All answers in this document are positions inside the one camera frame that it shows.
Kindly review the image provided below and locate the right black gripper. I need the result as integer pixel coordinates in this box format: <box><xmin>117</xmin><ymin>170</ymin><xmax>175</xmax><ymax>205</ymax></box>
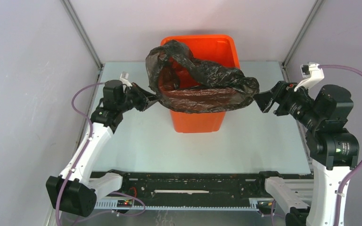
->
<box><xmin>251</xmin><ymin>79</ymin><xmax>321</xmax><ymax>127</ymax></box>

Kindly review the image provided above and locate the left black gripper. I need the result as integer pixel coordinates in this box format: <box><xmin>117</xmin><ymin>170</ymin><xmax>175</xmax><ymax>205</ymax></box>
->
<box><xmin>118</xmin><ymin>82</ymin><xmax>161</xmax><ymax>113</ymax></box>

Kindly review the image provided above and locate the black plastic trash bag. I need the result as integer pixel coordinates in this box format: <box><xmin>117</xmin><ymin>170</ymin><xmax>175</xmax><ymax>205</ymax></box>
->
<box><xmin>145</xmin><ymin>40</ymin><xmax>260</xmax><ymax>113</ymax></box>

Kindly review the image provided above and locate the orange plastic trash bin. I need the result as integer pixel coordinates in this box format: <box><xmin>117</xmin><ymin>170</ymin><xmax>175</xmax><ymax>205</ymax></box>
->
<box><xmin>161</xmin><ymin>34</ymin><xmax>240</xmax><ymax>133</ymax></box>

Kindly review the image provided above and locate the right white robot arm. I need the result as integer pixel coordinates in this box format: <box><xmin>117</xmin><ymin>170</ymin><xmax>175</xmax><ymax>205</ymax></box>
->
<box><xmin>254</xmin><ymin>81</ymin><xmax>359</xmax><ymax>226</ymax></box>

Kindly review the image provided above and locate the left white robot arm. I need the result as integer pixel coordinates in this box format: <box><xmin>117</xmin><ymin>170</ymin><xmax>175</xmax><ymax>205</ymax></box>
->
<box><xmin>46</xmin><ymin>79</ymin><xmax>159</xmax><ymax>217</ymax></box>

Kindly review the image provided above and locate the small electronics board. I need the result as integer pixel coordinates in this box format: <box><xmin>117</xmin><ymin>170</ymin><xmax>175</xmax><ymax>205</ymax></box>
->
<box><xmin>116</xmin><ymin>199</ymin><xmax>133</xmax><ymax>208</ymax></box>

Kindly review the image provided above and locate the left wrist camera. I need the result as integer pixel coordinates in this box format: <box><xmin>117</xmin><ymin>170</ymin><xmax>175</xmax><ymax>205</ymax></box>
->
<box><xmin>119</xmin><ymin>72</ymin><xmax>132</xmax><ymax>87</ymax></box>

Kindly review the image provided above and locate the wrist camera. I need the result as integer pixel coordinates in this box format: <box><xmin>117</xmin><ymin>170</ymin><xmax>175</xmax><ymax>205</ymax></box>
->
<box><xmin>294</xmin><ymin>62</ymin><xmax>324</xmax><ymax>92</ymax></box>
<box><xmin>119</xmin><ymin>72</ymin><xmax>132</xmax><ymax>87</ymax></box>

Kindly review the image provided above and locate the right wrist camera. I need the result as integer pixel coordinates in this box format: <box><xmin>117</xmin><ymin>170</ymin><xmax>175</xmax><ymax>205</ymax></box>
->
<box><xmin>294</xmin><ymin>62</ymin><xmax>324</xmax><ymax>92</ymax></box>

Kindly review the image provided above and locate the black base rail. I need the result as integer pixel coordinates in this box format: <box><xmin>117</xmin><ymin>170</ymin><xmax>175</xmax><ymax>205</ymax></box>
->
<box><xmin>90</xmin><ymin>170</ymin><xmax>313</xmax><ymax>207</ymax></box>

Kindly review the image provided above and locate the white cable duct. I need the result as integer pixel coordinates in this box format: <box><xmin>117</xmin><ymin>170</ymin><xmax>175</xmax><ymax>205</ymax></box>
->
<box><xmin>94</xmin><ymin>199</ymin><xmax>258</xmax><ymax>211</ymax></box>

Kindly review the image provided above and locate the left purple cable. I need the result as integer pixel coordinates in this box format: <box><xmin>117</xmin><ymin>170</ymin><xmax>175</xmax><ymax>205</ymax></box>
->
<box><xmin>55</xmin><ymin>82</ymin><xmax>147</xmax><ymax>226</ymax></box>

